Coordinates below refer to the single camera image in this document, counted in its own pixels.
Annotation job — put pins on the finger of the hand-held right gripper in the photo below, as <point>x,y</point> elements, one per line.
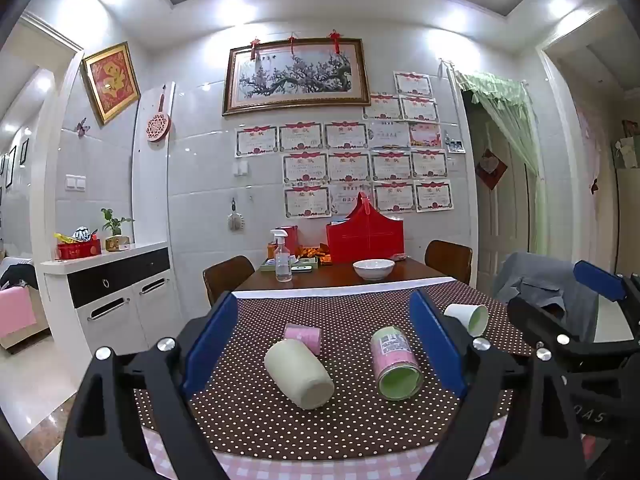
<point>597,277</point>
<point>537,317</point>

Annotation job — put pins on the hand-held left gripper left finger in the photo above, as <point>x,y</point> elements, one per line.
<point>210,347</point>

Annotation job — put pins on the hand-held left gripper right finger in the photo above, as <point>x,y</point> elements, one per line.
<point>436,347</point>

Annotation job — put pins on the pink labelled cup green inside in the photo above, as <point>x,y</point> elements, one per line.
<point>397,365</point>

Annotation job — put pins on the white paper cup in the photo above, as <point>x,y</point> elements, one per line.
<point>465,316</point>

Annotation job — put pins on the small pink cup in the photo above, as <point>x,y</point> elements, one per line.
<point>302,337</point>

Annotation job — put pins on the cream plastic cup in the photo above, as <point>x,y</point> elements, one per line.
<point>299,375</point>

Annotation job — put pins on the grey jacket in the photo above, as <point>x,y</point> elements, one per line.
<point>540,275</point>

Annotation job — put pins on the brown wooden chair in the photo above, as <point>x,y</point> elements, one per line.
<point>447,260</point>
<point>225,280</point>

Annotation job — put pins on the white ceramic bowl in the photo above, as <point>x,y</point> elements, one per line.
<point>373,270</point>

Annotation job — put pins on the white door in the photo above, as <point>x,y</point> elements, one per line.
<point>500,220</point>

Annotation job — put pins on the white sideboard cabinet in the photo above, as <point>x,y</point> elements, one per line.
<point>115,300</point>

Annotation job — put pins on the clear spray bottle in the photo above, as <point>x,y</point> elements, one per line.
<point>282,262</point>

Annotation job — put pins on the brown polka-dot tablecloth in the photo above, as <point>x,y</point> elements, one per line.
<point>350,425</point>

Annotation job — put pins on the green flat box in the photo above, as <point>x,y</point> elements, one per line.
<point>305,262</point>

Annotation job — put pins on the large red gift bag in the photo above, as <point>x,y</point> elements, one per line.
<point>367,240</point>

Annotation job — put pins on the hanging white brush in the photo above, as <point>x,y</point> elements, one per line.
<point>235,221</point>

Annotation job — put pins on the small red bag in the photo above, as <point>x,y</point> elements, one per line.
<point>290,240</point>

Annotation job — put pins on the orange snack packets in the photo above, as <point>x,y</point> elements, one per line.
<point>312,252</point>

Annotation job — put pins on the red diamond door decoration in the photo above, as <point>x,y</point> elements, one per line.
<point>491,167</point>

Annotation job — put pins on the potted green plant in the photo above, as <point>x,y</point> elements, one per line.
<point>117,225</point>

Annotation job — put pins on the red tin basket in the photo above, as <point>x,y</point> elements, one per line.
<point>80,250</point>

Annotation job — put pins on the pink checked tablecloth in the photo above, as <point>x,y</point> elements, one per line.
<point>325,469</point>

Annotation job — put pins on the green sheer curtain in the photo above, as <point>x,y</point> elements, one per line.
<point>515,110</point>

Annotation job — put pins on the pink sofa cover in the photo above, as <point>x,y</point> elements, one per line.
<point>15,312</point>

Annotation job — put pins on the round pink hanging ornament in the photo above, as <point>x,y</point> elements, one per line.
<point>158,127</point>

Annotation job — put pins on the gold framed red picture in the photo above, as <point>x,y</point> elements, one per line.
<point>111,82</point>

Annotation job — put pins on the framed plum blossom painting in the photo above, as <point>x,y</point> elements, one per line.
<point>295,77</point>

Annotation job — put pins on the red knot tassel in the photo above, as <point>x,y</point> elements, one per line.
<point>334,40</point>
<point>291,40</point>
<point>255,46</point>

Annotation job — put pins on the white wall socket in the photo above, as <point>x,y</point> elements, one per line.
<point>241,167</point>

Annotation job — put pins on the small wall photos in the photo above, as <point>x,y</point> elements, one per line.
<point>455,145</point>

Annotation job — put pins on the group of wall certificates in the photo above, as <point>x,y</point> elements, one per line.
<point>350,165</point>

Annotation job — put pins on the white light switch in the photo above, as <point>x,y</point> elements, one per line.
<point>76,182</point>

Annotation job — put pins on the butterfly wall decoration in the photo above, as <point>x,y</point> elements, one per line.
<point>81,127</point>

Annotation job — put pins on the black framed wall pictures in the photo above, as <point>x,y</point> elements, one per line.
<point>17,160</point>

